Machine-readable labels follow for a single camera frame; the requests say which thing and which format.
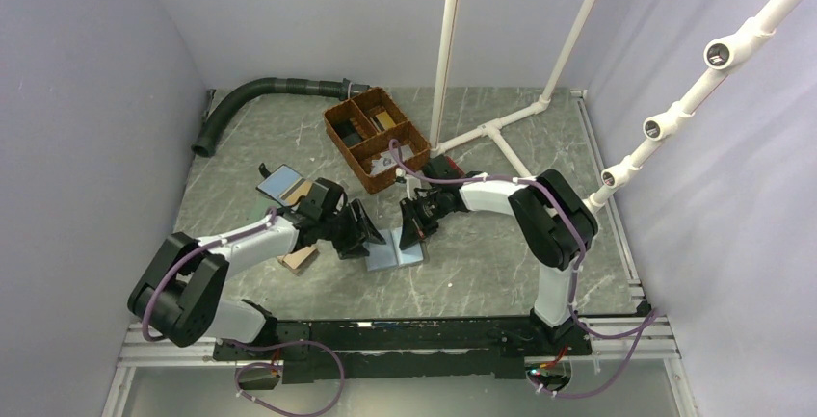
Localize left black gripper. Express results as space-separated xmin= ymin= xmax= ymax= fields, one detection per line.
xmin=320 ymin=199 xmax=385 ymax=260

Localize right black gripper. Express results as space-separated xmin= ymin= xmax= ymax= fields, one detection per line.
xmin=399 ymin=190 xmax=450 ymax=250

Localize grey leather card holder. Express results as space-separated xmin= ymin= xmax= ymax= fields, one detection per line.
xmin=364 ymin=228 xmax=426 ymax=272

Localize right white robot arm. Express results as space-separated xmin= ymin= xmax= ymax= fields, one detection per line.
xmin=399 ymin=156 xmax=599 ymax=354

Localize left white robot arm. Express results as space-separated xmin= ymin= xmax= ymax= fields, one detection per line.
xmin=127 ymin=178 xmax=384 ymax=359

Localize beige snap card holder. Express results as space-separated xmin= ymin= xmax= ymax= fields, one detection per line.
xmin=277 ymin=246 xmax=319 ymax=276

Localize cards in basket front compartment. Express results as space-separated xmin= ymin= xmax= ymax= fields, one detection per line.
xmin=370 ymin=146 xmax=414 ymax=175

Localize open blue card wallet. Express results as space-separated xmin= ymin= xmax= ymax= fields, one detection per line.
xmin=256 ymin=163 xmax=312 ymax=206

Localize gold card in basket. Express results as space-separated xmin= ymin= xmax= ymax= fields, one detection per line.
xmin=371 ymin=111 xmax=397 ymax=132

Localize black card in basket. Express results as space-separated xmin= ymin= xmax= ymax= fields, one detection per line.
xmin=333 ymin=120 xmax=363 ymax=148

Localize red leather wallet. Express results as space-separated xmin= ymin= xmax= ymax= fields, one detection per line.
xmin=445 ymin=156 xmax=464 ymax=177

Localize brown woven divided basket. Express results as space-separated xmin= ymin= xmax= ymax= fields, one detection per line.
xmin=323 ymin=87 xmax=431 ymax=195

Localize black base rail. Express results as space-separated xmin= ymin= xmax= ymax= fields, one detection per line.
xmin=213 ymin=314 xmax=593 ymax=384

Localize black corrugated hose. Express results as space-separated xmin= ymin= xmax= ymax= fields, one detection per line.
xmin=190 ymin=77 xmax=374 ymax=160

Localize white PVC pipe frame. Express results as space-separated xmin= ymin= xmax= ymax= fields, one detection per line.
xmin=429 ymin=0 xmax=630 ymax=174

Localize white pipe camera boom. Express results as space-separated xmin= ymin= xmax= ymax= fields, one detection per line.
xmin=584 ymin=0 xmax=803 ymax=214

